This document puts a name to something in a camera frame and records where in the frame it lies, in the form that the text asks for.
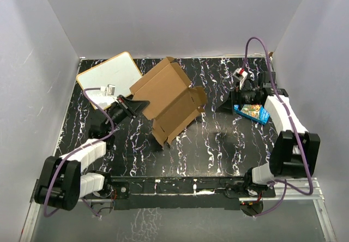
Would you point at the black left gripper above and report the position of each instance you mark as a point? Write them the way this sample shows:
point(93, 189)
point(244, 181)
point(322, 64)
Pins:
point(136, 108)

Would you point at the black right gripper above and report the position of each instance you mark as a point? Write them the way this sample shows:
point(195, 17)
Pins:
point(235, 98)

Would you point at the brown cardboard paper box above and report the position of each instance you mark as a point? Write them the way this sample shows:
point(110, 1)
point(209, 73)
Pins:
point(173, 102)

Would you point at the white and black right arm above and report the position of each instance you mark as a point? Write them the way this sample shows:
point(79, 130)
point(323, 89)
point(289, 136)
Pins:
point(296, 149)

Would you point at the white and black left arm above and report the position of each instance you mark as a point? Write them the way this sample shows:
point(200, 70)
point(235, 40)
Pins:
point(61, 183)

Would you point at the blue treehouse book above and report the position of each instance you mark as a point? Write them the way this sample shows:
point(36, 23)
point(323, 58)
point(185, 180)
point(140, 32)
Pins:
point(256, 113)

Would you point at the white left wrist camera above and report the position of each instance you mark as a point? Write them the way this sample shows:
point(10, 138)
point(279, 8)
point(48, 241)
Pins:
point(109, 90)

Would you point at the white board with wooden frame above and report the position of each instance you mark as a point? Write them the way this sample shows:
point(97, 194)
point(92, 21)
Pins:
point(119, 70)

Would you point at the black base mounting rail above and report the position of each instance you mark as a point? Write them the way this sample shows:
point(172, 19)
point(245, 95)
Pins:
point(230, 193)

